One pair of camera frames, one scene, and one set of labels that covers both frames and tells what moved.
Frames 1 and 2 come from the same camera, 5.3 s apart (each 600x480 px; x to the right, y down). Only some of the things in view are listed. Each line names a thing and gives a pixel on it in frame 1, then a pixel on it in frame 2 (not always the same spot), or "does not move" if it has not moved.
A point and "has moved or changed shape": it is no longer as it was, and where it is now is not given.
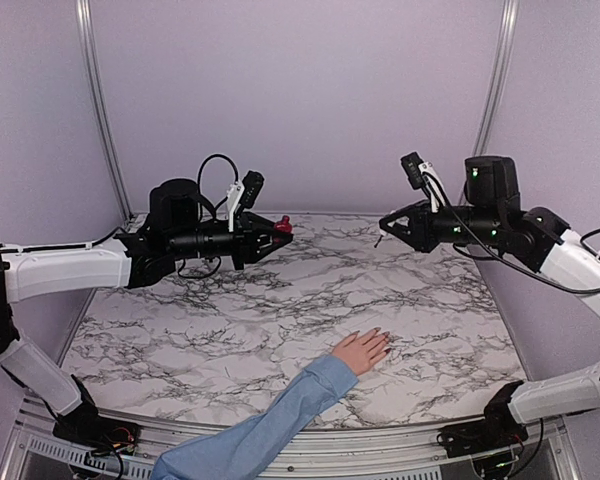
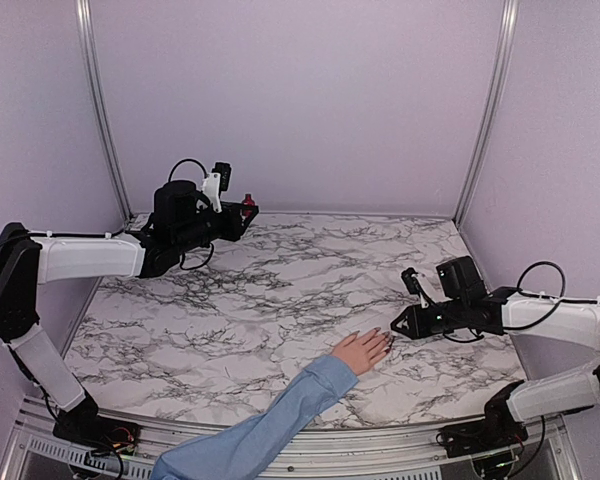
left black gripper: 247,229 -> 233,229
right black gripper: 420,235 -> 416,329
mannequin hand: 359,351 does not move
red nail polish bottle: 284,225 has moved or changed shape
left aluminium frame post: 84,9 does not move
